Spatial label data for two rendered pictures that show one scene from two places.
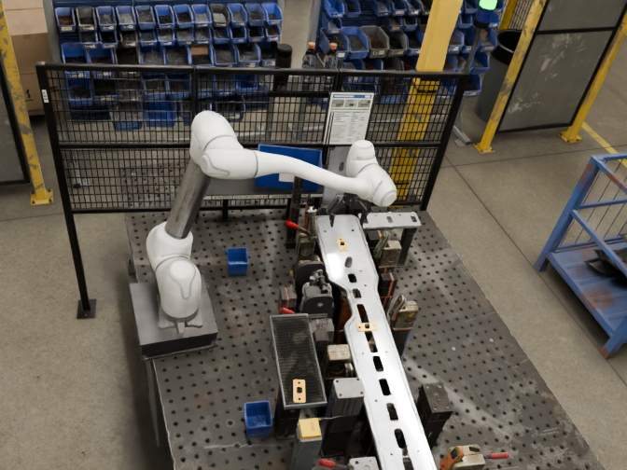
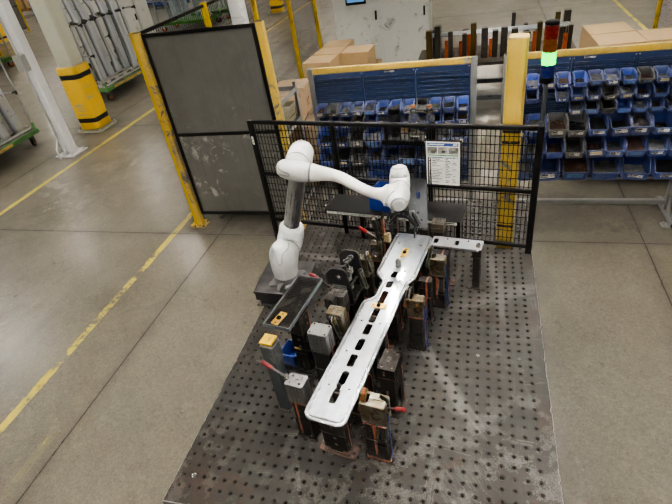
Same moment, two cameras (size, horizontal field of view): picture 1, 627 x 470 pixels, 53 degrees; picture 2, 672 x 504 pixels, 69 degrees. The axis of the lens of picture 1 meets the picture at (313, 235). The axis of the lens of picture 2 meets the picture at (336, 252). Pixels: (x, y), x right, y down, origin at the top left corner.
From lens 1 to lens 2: 149 cm
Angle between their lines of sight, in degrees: 36
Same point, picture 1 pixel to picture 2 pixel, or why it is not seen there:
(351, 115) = (444, 160)
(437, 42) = (509, 99)
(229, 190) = (350, 209)
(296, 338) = (303, 290)
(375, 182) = (389, 191)
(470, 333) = (502, 348)
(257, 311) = not seen: hidden behind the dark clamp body
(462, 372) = (472, 373)
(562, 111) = not seen: outside the picture
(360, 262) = (409, 266)
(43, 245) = not seen: hidden behind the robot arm
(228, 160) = (288, 166)
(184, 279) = (277, 251)
